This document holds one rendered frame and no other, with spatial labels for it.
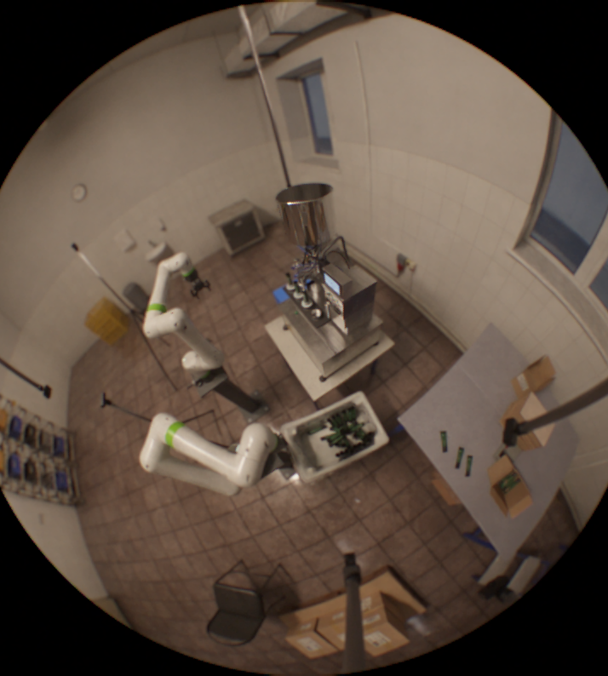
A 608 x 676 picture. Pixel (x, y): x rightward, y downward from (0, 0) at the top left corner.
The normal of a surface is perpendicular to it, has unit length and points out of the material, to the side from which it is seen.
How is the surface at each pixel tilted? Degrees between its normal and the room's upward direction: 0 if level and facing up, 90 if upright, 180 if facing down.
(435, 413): 0
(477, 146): 90
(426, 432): 0
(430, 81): 90
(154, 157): 90
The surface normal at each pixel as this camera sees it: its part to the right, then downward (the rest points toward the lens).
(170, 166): 0.52, 0.67
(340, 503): -0.17, -0.53
